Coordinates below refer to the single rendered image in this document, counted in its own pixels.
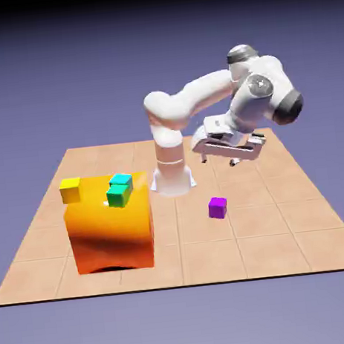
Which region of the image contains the large orange box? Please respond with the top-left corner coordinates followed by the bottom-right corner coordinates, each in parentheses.
top-left (59, 170), bottom-right (158, 277)

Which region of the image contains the small purple cube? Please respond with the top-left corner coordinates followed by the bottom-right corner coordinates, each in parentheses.
top-left (206, 195), bottom-right (230, 221)

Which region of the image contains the small cyan cube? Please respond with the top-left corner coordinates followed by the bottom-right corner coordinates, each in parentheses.
top-left (108, 172), bottom-right (134, 194)

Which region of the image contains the small green cube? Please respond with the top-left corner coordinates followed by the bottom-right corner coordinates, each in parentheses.
top-left (105, 182), bottom-right (134, 210)

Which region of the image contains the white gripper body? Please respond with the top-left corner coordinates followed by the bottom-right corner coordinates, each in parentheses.
top-left (189, 119), bottom-right (269, 167)

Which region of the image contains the small yellow cube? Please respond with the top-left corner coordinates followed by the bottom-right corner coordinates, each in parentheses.
top-left (58, 176), bottom-right (84, 205)

